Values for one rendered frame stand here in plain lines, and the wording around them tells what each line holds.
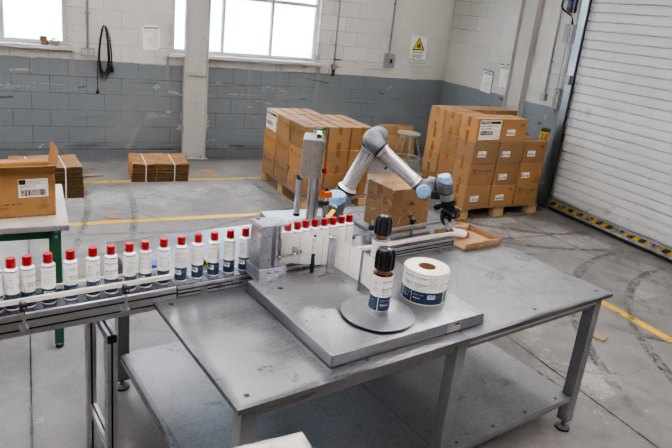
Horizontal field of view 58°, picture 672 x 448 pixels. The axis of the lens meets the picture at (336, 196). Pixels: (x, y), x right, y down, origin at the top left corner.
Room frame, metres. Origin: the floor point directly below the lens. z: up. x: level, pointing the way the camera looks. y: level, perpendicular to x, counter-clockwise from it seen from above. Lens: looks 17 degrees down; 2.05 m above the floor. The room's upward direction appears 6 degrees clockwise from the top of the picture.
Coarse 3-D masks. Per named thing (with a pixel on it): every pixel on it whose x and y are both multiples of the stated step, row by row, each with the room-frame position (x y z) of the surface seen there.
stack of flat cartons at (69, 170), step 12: (12, 156) 5.92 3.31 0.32; (24, 156) 5.98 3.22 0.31; (36, 156) 6.02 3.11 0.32; (48, 156) 6.07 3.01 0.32; (60, 156) 6.13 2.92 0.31; (72, 156) 6.17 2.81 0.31; (60, 168) 5.71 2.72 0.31; (72, 168) 5.77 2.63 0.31; (60, 180) 5.71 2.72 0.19; (72, 180) 5.76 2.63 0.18; (72, 192) 5.76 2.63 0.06
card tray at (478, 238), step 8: (464, 224) 3.61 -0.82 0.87; (440, 232) 3.48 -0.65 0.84; (472, 232) 3.58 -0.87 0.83; (480, 232) 3.55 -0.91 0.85; (488, 232) 3.50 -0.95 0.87; (456, 240) 3.40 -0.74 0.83; (464, 240) 3.41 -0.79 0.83; (472, 240) 3.43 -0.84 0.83; (480, 240) 3.44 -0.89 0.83; (488, 240) 3.36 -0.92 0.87; (496, 240) 3.40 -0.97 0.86; (464, 248) 3.28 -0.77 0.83; (472, 248) 3.28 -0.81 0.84
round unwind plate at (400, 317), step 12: (348, 300) 2.34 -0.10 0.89; (360, 300) 2.35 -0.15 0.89; (396, 300) 2.39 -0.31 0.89; (348, 312) 2.23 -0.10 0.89; (360, 312) 2.24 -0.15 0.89; (396, 312) 2.28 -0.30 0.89; (408, 312) 2.29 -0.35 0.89; (360, 324) 2.14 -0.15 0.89; (372, 324) 2.15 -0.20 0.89; (384, 324) 2.16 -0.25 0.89; (396, 324) 2.18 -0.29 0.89; (408, 324) 2.19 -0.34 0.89
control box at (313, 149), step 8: (304, 136) 2.83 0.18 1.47; (312, 136) 2.85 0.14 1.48; (304, 144) 2.77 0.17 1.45; (312, 144) 2.77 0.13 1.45; (320, 144) 2.77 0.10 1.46; (304, 152) 2.77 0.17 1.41; (312, 152) 2.77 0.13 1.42; (320, 152) 2.77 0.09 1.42; (304, 160) 2.77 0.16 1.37; (312, 160) 2.77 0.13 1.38; (320, 160) 2.77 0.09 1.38; (304, 168) 2.77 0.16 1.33; (312, 168) 2.77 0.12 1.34; (320, 168) 2.77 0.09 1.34; (304, 176) 2.77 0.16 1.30; (312, 176) 2.77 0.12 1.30; (320, 176) 2.78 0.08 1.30
